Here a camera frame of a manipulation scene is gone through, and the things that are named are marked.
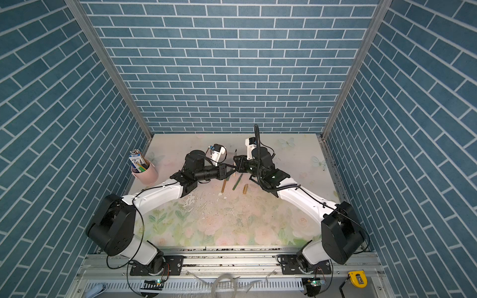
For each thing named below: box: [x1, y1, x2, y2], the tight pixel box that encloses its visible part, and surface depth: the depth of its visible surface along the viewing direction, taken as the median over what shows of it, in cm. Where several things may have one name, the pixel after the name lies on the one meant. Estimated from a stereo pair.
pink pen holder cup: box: [131, 159, 159, 186], surface depth 95 cm
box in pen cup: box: [128, 149, 149, 173], surface depth 90 cm
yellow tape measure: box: [347, 269, 368, 289], surface depth 71 cm
